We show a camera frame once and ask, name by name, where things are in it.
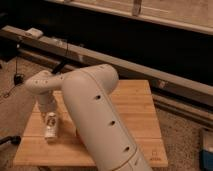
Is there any blue box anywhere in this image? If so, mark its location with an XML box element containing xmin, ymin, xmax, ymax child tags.
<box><xmin>199</xmin><ymin>128</ymin><xmax>213</xmax><ymax>171</ymax></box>

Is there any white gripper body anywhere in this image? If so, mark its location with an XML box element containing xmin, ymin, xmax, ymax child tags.
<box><xmin>37</xmin><ymin>91</ymin><xmax>57</xmax><ymax>113</ymax></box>

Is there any long wooden beam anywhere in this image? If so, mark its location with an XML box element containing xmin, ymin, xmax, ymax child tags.
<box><xmin>0</xmin><ymin>25</ymin><xmax>213</xmax><ymax>107</ymax></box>

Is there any black cable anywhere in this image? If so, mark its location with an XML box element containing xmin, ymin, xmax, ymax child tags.
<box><xmin>2</xmin><ymin>36</ymin><xmax>22</xmax><ymax>99</ymax></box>

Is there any small white box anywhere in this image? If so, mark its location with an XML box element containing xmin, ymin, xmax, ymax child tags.
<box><xmin>25</xmin><ymin>28</ymin><xmax>43</xmax><ymax>38</ymax></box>

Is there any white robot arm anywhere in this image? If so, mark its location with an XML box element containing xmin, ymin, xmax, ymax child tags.
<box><xmin>25</xmin><ymin>64</ymin><xmax>152</xmax><ymax>171</ymax></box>

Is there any light wooden shelf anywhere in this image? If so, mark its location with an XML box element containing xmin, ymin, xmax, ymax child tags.
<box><xmin>47</xmin><ymin>0</ymin><xmax>213</xmax><ymax>36</ymax></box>

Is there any wooden table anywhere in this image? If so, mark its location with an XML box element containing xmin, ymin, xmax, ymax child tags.
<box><xmin>13</xmin><ymin>80</ymin><xmax>168</xmax><ymax>168</ymax></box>

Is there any clear plastic bottle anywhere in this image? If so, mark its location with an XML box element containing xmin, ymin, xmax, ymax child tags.
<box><xmin>44</xmin><ymin>112</ymin><xmax>59</xmax><ymax>141</ymax></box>

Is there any black power adapter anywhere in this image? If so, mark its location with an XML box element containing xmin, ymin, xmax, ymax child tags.
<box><xmin>14</xmin><ymin>74</ymin><xmax>23</xmax><ymax>86</ymax></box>

